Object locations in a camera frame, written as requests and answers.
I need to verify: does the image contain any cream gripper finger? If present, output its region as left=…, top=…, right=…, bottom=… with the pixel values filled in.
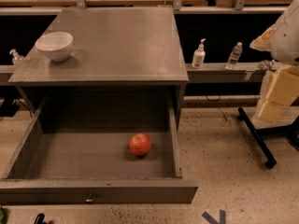
left=249, top=25, right=274, bottom=51
left=256, top=65, right=299, bottom=122

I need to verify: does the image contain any red apple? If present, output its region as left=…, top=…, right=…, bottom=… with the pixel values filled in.
left=129, top=133, right=151, bottom=156

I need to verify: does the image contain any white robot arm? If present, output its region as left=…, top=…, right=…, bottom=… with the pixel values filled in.
left=249, top=0, right=299, bottom=123

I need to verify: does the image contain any grey cabinet counter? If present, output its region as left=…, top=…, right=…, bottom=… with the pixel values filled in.
left=10, top=7, right=188, bottom=130

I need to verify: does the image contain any open grey top drawer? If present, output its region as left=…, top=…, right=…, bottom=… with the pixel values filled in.
left=0, top=96, right=197, bottom=205

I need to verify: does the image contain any crumpled plastic wrapper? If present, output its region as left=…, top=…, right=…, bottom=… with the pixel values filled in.
left=259, top=60, right=276, bottom=70

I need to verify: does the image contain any clear plastic water bottle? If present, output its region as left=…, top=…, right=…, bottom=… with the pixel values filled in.
left=225, top=42, right=243, bottom=70

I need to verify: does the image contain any black rolling stand base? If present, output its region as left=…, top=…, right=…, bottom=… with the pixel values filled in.
left=237, top=107, right=299, bottom=169

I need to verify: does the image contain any white pump lotion bottle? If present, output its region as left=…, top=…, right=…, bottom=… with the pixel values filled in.
left=192, top=38, right=206, bottom=68

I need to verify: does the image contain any blue tape floor marker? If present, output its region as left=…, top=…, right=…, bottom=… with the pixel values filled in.
left=201, top=209, right=227, bottom=224

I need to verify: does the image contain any white ceramic bowl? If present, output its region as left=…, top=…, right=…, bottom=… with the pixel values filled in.
left=35, top=32, right=73, bottom=62

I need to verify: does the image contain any clear pump sanitizer bottle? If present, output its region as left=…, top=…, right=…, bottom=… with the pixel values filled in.
left=9, top=49, right=25, bottom=66

